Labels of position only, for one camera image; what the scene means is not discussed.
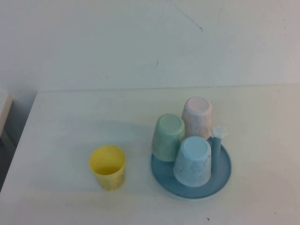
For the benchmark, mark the pink plastic cup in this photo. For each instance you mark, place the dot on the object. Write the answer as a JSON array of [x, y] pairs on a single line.
[[197, 117]]

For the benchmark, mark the blue round cup stand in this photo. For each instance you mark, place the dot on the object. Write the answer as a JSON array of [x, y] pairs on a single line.
[[220, 173]]

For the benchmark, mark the green plastic cup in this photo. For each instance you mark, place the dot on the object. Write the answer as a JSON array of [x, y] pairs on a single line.
[[165, 143]]

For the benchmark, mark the light blue plastic cup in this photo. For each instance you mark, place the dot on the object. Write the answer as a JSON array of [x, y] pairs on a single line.
[[192, 164]]

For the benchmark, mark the white board with beige edge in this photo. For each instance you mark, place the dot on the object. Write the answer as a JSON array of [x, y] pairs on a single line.
[[4, 105]]

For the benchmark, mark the yellow plastic cup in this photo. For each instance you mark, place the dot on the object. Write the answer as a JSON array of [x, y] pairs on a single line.
[[110, 173]]

